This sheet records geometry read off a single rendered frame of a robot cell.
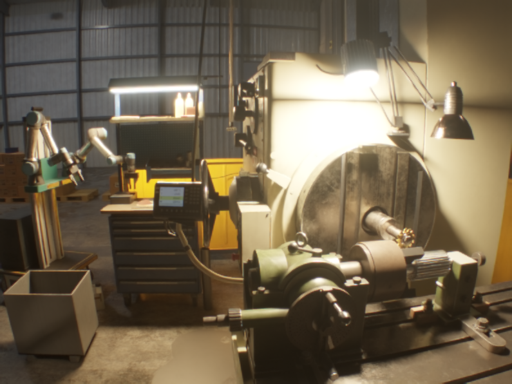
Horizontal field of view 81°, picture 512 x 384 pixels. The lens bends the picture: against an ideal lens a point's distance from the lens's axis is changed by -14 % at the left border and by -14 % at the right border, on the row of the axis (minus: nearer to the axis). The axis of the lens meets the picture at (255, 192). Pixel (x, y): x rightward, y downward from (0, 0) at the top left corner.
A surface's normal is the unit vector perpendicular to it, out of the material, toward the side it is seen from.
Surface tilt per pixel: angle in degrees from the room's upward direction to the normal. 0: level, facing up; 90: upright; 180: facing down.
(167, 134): 90
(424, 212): 90
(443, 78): 90
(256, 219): 90
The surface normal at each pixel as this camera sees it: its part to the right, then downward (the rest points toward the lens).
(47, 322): 0.15, 0.19
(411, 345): 0.00, -0.98
